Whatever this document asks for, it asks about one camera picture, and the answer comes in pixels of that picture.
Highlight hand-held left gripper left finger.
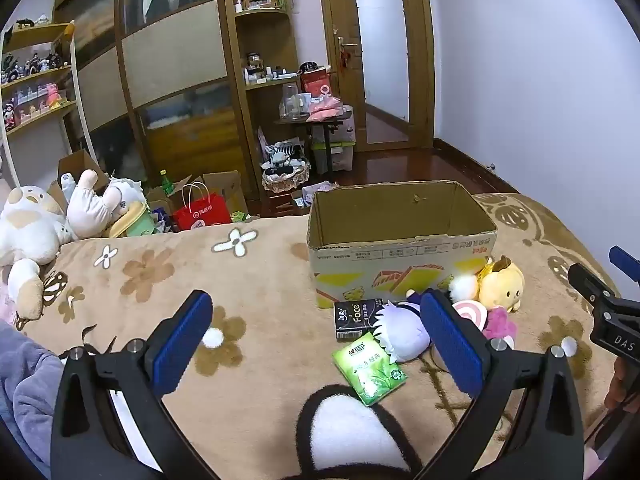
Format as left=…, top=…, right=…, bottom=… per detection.
left=50, top=289, right=216, bottom=480

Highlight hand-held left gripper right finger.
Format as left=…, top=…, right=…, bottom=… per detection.
left=419, top=290, right=587, bottom=480

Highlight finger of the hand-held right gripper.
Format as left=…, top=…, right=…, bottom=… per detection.
left=608, top=246, right=640, bottom=282
left=567, top=263, right=617, bottom=307

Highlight pink swirl roll plush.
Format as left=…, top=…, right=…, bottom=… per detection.
left=452, top=300, right=487, bottom=331

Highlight magenta plush toy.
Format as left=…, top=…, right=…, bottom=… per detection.
left=482, top=307, right=518, bottom=341

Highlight white-haired plush doll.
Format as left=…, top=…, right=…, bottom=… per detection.
left=374, top=290, right=453, bottom=362

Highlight white fluffy pompom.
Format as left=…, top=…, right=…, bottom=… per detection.
left=448, top=276, right=480, bottom=303

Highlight yellow plush toy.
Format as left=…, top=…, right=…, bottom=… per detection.
left=475, top=255, right=526, bottom=311

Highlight green tissue pack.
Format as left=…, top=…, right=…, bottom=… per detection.
left=332, top=332, right=407, bottom=407

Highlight black tissue pack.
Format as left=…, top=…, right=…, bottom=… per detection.
left=333, top=298, right=401, bottom=346

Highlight person's right hand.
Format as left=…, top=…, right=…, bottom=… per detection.
left=603, top=357, right=640, bottom=412

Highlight brown floral blanket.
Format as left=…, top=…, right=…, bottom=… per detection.
left=0, top=192, right=623, bottom=480

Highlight red paper bag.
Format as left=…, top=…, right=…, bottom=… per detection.
left=172, top=182, right=233, bottom=232

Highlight green and yellow toy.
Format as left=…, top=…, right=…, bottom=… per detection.
left=107, top=202, right=153, bottom=238

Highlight black and white plush toy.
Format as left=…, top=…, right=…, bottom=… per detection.
left=295, top=385, right=423, bottom=480

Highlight lilac fleece clothing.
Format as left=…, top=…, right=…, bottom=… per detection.
left=0, top=320, right=66, bottom=451

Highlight white fluffy plush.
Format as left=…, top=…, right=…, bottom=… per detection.
left=107, top=177, right=148, bottom=211

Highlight low open cardboard boxes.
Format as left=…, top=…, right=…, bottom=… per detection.
left=147, top=171, right=251, bottom=217

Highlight white plush doll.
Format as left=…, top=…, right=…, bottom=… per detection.
left=59, top=169, right=116, bottom=238

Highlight large white cat plush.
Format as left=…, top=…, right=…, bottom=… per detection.
left=0, top=185, right=71, bottom=321

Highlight woven basket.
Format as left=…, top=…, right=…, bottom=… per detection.
left=261, top=165, right=312, bottom=193

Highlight pale pink packet pile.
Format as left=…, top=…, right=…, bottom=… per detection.
left=300, top=182, right=341, bottom=206

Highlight tall open cardboard box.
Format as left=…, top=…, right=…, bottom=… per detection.
left=57, top=150, right=111, bottom=196

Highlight zebra striped plush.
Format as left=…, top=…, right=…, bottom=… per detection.
left=263, top=142, right=306, bottom=171

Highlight clear plastic storage box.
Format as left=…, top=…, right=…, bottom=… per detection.
left=312, top=110, right=357, bottom=173

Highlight small side table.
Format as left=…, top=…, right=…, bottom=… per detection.
left=274, top=115, right=351, bottom=176

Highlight clear plastic container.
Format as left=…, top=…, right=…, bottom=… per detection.
left=279, top=82, right=306, bottom=120

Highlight white framed display shelf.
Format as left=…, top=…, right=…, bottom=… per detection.
left=0, top=20, right=98, bottom=186

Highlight pink packets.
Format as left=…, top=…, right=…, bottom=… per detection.
left=306, top=99, right=346, bottom=123

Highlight wooden wardrobe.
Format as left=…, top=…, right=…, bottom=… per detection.
left=52, top=0, right=301, bottom=201

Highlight red gift box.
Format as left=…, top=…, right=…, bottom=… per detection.
left=300, top=67, right=333, bottom=98

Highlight shelf of figurines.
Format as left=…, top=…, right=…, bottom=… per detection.
left=0, top=50, right=71, bottom=126

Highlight wooden door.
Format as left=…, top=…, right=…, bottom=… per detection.
left=317, top=0, right=436, bottom=153

